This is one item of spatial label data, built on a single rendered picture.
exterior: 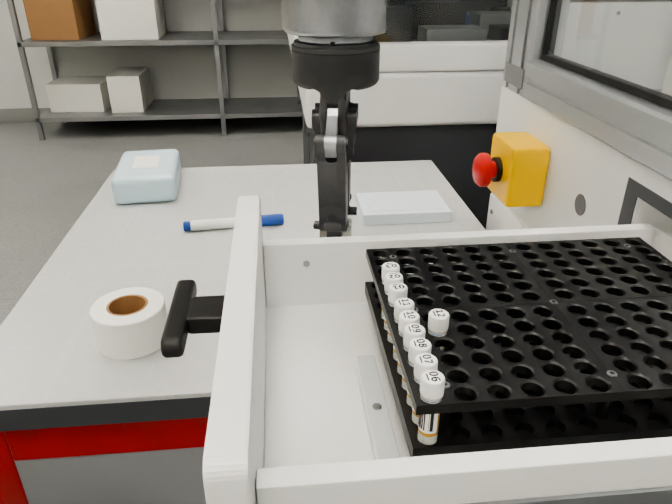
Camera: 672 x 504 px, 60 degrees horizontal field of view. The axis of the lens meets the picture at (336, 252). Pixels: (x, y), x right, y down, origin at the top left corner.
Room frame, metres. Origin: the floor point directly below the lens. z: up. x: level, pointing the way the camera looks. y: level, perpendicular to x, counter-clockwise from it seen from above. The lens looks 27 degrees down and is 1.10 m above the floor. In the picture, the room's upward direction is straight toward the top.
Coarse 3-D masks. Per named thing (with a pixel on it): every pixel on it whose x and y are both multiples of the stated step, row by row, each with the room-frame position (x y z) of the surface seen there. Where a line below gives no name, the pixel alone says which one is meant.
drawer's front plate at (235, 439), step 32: (256, 224) 0.39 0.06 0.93; (256, 256) 0.34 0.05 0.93; (256, 288) 0.30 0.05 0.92; (224, 320) 0.26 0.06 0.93; (256, 320) 0.28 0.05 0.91; (224, 352) 0.23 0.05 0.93; (256, 352) 0.26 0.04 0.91; (224, 384) 0.21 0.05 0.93; (256, 384) 0.24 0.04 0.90; (224, 416) 0.19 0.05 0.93; (256, 416) 0.23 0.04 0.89; (224, 448) 0.17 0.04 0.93; (256, 448) 0.21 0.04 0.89; (224, 480) 0.16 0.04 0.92
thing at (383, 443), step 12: (360, 360) 0.33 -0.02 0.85; (372, 360) 0.33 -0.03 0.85; (360, 372) 0.32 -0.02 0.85; (372, 372) 0.32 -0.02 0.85; (360, 384) 0.31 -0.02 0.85; (372, 384) 0.30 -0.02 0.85; (372, 396) 0.29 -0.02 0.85; (384, 396) 0.29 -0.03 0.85; (372, 408) 0.28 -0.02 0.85; (384, 408) 0.28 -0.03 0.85; (372, 420) 0.27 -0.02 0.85; (384, 420) 0.27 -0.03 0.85; (372, 432) 0.26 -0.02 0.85; (384, 432) 0.26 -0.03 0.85; (372, 444) 0.25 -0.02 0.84; (384, 444) 0.25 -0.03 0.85; (396, 444) 0.25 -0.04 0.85; (384, 456) 0.24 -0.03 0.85; (396, 456) 0.24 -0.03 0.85
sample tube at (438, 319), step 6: (432, 312) 0.29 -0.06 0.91; (438, 312) 0.29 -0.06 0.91; (444, 312) 0.29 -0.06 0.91; (432, 318) 0.29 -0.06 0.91; (438, 318) 0.29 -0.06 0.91; (444, 318) 0.29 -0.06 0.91; (432, 324) 0.29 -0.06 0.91; (438, 324) 0.29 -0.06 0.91; (444, 324) 0.29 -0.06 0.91; (432, 330) 0.29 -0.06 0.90; (438, 330) 0.29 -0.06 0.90; (444, 330) 0.29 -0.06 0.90; (438, 336) 0.29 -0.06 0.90; (438, 348) 0.29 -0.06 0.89; (444, 348) 0.29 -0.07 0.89
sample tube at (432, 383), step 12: (432, 372) 0.24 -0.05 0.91; (420, 384) 0.23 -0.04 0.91; (432, 384) 0.23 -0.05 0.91; (444, 384) 0.23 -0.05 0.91; (420, 396) 0.23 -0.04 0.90; (432, 396) 0.23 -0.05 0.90; (420, 420) 0.23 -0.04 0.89; (432, 420) 0.23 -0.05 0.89; (420, 432) 0.23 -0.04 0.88; (432, 432) 0.23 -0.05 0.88
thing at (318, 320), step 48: (288, 240) 0.43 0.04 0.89; (336, 240) 0.43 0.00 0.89; (384, 240) 0.43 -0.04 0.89; (432, 240) 0.43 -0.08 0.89; (480, 240) 0.44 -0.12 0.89; (528, 240) 0.44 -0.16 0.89; (288, 288) 0.42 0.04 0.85; (336, 288) 0.42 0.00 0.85; (288, 336) 0.38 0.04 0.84; (336, 336) 0.38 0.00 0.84; (288, 384) 0.32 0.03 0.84; (336, 384) 0.32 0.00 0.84; (384, 384) 0.32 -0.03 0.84; (288, 432) 0.27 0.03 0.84; (336, 432) 0.27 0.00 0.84; (288, 480) 0.18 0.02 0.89; (336, 480) 0.18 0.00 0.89; (384, 480) 0.19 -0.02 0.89; (432, 480) 0.19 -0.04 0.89; (480, 480) 0.19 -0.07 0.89; (528, 480) 0.19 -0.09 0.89; (576, 480) 0.19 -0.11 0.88; (624, 480) 0.20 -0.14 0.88
